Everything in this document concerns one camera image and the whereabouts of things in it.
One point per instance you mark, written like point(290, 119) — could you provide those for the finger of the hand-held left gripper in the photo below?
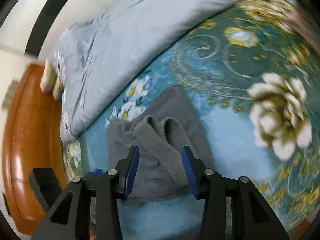
point(98, 172)
point(46, 187)

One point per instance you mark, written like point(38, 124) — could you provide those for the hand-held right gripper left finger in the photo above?
point(132, 171)

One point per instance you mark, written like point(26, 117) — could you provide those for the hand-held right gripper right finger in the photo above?
point(190, 173)

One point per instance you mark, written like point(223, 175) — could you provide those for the grey t-shirt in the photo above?
point(160, 177)

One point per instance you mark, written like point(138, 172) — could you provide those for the teal floral bed sheet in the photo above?
point(237, 142)

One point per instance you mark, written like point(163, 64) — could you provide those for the wooden headboard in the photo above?
point(32, 130)

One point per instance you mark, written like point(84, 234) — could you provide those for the yellow green floral pillow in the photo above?
point(58, 88)

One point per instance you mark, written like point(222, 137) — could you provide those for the pink yellow floral pillow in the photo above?
point(48, 77)

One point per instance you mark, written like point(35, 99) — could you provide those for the light blue floral duvet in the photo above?
point(120, 30)

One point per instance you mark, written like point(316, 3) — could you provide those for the white and black wardrobe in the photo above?
point(32, 12)

